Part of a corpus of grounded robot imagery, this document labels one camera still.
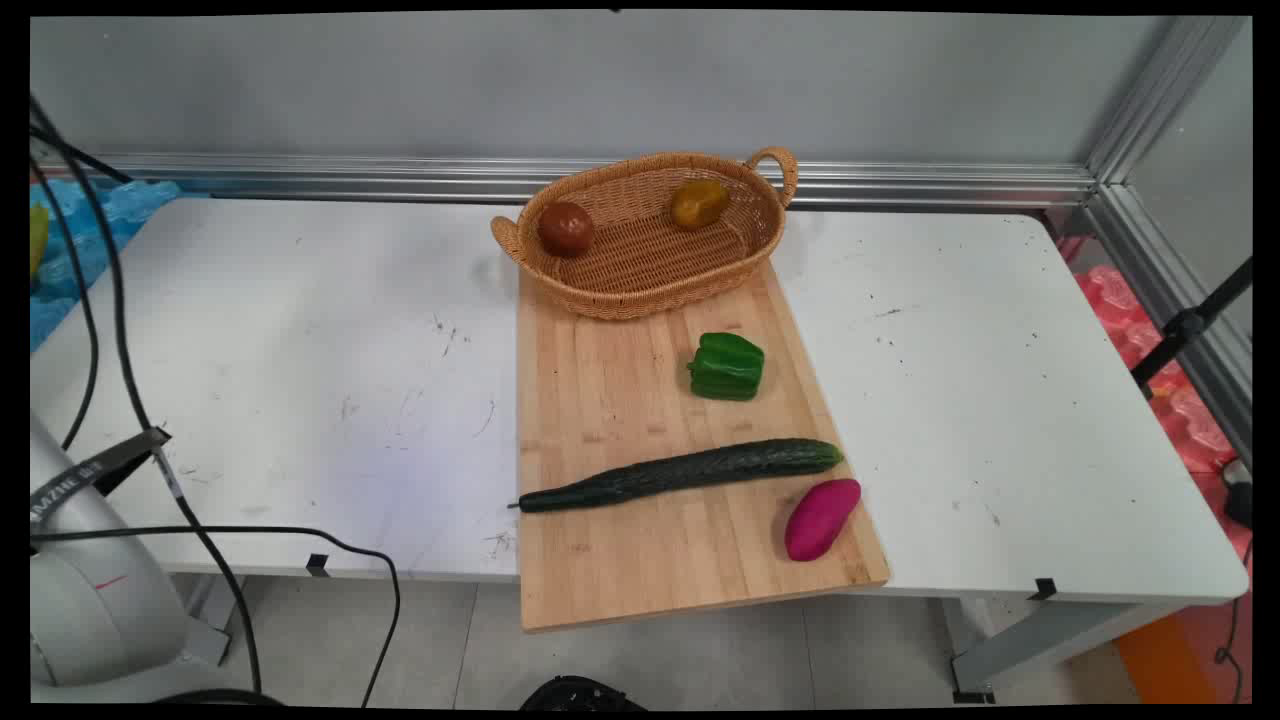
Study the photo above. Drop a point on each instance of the black tripod stand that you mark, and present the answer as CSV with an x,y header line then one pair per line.
x,y
1185,325

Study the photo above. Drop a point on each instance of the yellow-green toy fruit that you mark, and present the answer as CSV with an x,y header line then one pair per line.
x,y
37,235

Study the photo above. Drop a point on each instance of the woven wicker basket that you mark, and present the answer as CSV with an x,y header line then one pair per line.
x,y
650,265

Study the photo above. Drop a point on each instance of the green toy bell pepper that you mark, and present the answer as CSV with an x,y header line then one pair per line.
x,y
727,367

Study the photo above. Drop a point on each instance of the black tape piece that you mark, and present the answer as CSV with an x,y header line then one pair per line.
x,y
318,565
1043,588

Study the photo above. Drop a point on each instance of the aluminium side frame rail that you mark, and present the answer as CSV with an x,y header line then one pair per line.
x,y
1170,290

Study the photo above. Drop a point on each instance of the black round device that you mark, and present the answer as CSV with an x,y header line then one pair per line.
x,y
580,693

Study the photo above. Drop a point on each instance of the dark green toy cucumber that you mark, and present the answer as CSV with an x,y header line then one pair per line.
x,y
690,470

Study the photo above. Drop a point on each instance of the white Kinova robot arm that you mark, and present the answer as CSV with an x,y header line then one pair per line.
x,y
95,610

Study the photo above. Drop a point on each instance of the black power adapter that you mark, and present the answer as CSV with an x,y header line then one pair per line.
x,y
1240,495

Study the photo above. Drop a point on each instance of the red foam sheet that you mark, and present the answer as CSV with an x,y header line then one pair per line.
x,y
1185,420

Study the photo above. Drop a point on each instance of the blue foam sheet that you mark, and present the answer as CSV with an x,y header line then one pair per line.
x,y
85,250

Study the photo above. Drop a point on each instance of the aluminium back frame rail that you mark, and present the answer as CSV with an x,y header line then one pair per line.
x,y
600,178

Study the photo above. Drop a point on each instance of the purple toy sweet potato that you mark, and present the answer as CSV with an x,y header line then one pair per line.
x,y
820,519

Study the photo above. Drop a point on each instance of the aluminium frame post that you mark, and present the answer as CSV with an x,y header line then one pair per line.
x,y
1165,90

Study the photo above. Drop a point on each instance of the wooden cutting board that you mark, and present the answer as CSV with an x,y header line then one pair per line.
x,y
640,400

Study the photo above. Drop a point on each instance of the grey table leg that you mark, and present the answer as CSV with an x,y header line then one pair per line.
x,y
212,615
1050,640

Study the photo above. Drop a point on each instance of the red toy tomato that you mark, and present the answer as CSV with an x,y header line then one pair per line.
x,y
565,229

